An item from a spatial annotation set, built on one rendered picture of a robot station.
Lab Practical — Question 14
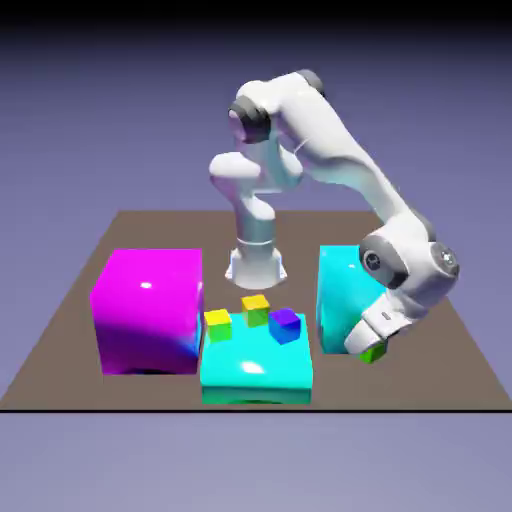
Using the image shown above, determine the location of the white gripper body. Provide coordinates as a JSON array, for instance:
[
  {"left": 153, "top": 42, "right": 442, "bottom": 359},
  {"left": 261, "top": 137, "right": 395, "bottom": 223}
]
[{"left": 343, "top": 293, "right": 414, "bottom": 356}]

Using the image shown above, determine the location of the small green cube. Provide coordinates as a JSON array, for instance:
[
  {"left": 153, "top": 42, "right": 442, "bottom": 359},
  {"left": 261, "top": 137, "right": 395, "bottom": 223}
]
[{"left": 357, "top": 338, "right": 388, "bottom": 364}]

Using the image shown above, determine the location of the small blue cube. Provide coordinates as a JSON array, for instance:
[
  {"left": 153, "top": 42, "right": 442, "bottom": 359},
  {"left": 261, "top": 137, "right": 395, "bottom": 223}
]
[{"left": 268, "top": 307, "right": 302, "bottom": 346}]

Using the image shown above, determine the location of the small orange cube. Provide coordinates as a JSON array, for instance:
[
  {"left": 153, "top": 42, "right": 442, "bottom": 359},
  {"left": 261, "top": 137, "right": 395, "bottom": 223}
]
[{"left": 240, "top": 294, "right": 271, "bottom": 329}]

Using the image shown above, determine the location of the small yellow cube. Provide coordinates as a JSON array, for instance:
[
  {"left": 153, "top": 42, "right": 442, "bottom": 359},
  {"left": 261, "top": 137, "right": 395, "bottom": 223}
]
[{"left": 203, "top": 308, "right": 234, "bottom": 344}]

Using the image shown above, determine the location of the large tall cyan box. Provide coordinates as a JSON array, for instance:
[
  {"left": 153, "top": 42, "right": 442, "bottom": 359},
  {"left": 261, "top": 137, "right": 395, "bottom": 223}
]
[{"left": 315, "top": 244, "right": 390, "bottom": 356}]

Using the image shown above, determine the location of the large flat cyan box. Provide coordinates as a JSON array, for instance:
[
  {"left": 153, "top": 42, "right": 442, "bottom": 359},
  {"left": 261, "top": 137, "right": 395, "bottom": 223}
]
[{"left": 199, "top": 312, "right": 314, "bottom": 405}]

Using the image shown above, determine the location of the large magenta box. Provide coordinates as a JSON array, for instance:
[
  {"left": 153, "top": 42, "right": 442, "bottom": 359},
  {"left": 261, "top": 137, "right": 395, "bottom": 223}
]
[{"left": 89, "top": 248, "right": 204, "bottom": 376}]

